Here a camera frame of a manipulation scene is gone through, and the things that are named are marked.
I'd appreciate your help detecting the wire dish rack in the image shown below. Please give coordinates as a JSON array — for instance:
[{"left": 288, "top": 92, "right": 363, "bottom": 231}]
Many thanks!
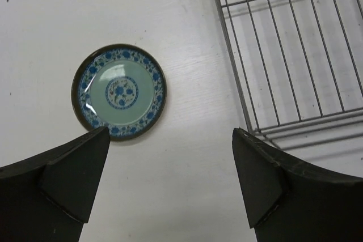
[{"left": 215, "top": 0, "right": 362, "bottom": 150}]

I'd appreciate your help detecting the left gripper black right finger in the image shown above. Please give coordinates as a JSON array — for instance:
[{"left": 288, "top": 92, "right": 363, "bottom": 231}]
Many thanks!
[{"left": 232, "top": 128, "right": 362, "bottom": 241}]

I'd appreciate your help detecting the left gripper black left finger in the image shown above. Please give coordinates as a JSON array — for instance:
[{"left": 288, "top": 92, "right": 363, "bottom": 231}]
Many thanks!
[{"left": 1, "top": 127, "right": 110, "bottom": 241}]

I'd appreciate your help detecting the teal patterned plate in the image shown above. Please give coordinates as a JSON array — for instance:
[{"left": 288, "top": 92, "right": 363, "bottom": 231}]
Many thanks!
[{"left": 71, "top": 44, "right": 167, "bottom": 142}]

